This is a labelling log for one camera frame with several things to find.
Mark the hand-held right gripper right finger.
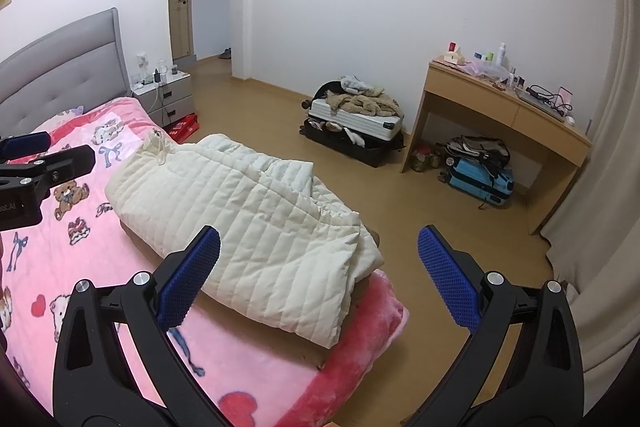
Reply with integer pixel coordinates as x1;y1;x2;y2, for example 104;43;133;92
405;223;586;427

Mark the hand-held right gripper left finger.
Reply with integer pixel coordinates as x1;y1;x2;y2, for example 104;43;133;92
52;225;223;427

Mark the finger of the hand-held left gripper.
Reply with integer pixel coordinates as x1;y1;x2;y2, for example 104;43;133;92
0;132;52;160
0;144;97;202

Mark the cream quilted hooded jacket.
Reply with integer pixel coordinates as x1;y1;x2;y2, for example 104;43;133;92
104;129;385;349

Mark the beige clothes pile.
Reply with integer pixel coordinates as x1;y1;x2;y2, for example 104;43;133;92
326;89;405;118

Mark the white floral pillow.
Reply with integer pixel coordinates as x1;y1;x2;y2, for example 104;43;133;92
50;106;86;122

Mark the brown garment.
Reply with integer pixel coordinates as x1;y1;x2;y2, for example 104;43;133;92
117;219;385;370

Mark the grey padded headboard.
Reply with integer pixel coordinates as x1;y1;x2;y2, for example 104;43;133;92
0;8;128;140

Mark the pink printed blanket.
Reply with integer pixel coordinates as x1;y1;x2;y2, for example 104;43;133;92
0;97;411;427

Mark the blue hard suitcase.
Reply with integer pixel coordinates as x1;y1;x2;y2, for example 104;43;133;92
440;157;516;208

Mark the red gift box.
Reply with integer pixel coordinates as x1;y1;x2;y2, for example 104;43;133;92
162;114;200;142

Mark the white grey nightstand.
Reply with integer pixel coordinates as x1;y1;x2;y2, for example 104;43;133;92
131;72;195;128

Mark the grey black backpack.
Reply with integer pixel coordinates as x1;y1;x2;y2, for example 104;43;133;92
442;134;512;172

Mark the black open suitcase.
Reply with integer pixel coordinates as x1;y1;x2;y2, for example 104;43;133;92
300;81;408;168

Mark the white hard suitcase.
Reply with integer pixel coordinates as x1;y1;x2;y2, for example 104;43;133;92
307;99;405;142

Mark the wooden desk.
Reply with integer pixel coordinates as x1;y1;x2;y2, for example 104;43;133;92
400;56;594;235

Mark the silver laptop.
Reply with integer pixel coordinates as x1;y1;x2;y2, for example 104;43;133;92
515;87;558;111

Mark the cream curtain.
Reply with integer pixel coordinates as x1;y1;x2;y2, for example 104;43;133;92
540;0;640;298

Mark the black hair straightener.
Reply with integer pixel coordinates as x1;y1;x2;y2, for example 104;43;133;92
527;84;572;116

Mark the pink plastic bag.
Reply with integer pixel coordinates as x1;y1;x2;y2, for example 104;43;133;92
460;59;507;80

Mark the grey white cloth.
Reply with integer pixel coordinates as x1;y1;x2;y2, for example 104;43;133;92
340;76;385;98

